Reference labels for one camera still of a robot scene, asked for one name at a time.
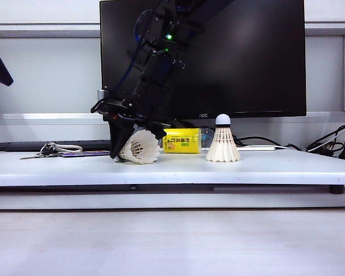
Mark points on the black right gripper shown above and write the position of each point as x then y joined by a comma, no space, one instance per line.
152,106

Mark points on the white feather shuttlecock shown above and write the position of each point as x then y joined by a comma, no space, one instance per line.
222,146
143,149

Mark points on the black blue right robot arm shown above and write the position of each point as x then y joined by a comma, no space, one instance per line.
189,26

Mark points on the small round green sticker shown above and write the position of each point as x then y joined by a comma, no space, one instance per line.
119,162

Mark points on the yellow label plastic bottle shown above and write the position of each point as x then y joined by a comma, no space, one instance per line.
181,142

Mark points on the white raised desk board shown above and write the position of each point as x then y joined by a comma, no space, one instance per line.
172,172

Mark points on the blue key tag card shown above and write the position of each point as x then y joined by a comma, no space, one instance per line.
86,154

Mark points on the black computer keyboard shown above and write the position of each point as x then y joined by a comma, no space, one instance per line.
17,146

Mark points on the metal key bunch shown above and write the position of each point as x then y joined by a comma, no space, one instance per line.
47,151

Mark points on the white flat device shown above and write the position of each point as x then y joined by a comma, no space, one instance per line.
258,148

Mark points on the black computer monitor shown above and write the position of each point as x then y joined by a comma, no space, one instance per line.
247,57

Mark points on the black board foot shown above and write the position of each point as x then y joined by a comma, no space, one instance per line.
335,190

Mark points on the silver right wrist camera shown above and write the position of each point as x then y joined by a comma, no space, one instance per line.
102,94

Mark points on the aluminium partition frame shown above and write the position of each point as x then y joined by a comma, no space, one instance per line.
46,34

